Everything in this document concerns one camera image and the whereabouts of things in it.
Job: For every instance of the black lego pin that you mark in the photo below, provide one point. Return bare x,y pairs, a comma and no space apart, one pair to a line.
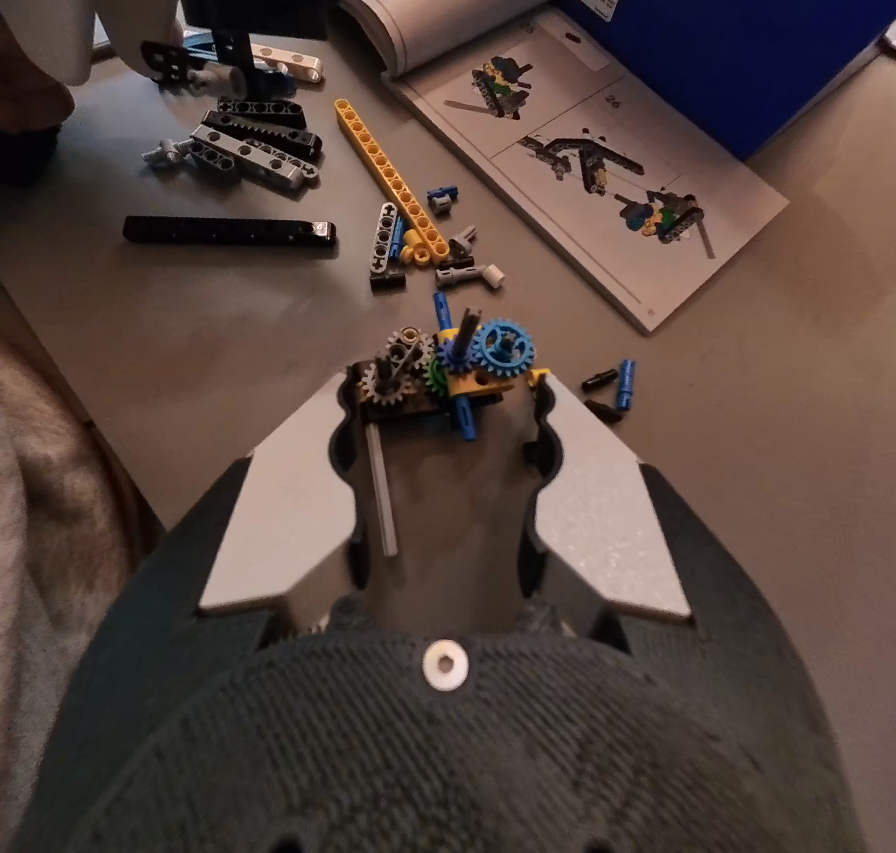
598,379
387,281
603,411

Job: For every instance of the long black lego beam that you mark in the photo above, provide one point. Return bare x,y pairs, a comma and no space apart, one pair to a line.
224,231

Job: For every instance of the lego gear assembly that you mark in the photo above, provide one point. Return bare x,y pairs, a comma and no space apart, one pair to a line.
455,370

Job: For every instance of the short black lego beam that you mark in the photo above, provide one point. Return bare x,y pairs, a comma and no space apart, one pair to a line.
262,107

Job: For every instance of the blue box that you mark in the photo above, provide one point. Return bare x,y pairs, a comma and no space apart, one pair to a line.
735,40

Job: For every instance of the black lego rack beam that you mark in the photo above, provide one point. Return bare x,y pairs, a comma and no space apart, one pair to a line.
262,135

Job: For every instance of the lego instruction booklet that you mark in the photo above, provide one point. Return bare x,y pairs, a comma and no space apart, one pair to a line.
602,188

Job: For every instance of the white lego beam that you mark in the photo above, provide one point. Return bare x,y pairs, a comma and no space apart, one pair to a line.
294,63

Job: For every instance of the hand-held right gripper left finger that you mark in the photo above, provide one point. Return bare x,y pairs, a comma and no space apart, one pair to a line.
280,524

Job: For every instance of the grey angled lego connector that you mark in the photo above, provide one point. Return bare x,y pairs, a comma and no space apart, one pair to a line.
462,241

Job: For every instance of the blue lego axle pin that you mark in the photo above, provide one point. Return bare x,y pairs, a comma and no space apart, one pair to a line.
399,238

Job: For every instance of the yellow lego bush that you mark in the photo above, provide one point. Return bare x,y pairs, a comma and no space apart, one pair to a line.
420,248

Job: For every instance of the blue and grey lego pin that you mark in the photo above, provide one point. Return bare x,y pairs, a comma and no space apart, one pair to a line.
442,199

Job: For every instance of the person's left hand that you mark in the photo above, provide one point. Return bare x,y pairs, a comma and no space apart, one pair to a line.
28,96

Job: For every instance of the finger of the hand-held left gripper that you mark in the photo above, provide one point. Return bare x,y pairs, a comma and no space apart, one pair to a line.
140,12
45,12

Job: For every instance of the long yellow lego beam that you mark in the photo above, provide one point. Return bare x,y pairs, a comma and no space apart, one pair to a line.
388,174

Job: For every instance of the grey connector with white bush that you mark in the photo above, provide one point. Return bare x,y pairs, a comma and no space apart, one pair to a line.
467,276

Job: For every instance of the short grey lego beam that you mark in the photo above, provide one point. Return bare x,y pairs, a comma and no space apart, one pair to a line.
383,237

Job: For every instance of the light grey lego connector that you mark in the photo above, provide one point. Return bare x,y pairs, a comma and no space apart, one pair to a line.
163,152

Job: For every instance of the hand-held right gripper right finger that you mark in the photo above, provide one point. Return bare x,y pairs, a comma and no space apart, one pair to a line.
602,524

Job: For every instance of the light grey lego axle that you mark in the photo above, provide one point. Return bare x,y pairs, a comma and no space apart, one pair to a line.
382,489

